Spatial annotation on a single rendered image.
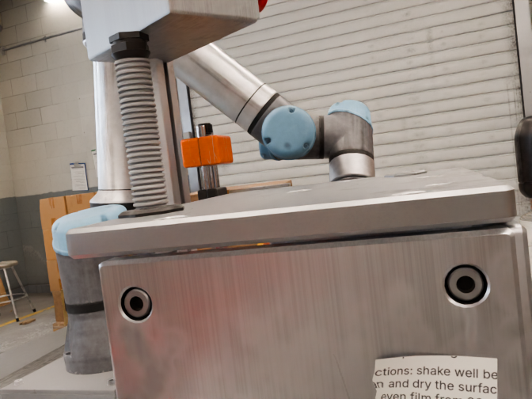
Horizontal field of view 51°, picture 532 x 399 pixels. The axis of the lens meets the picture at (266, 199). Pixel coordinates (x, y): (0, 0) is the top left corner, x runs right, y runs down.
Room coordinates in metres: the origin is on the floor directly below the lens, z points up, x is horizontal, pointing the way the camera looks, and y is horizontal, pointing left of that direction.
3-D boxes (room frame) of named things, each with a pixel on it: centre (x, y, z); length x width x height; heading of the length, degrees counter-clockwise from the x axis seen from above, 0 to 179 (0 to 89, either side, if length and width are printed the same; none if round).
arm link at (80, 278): (0.87, 0.27, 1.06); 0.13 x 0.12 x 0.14; 175
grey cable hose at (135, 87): (0.50, 0.10, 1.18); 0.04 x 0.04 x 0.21
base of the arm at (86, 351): (0.86, 0.27, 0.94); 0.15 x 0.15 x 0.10
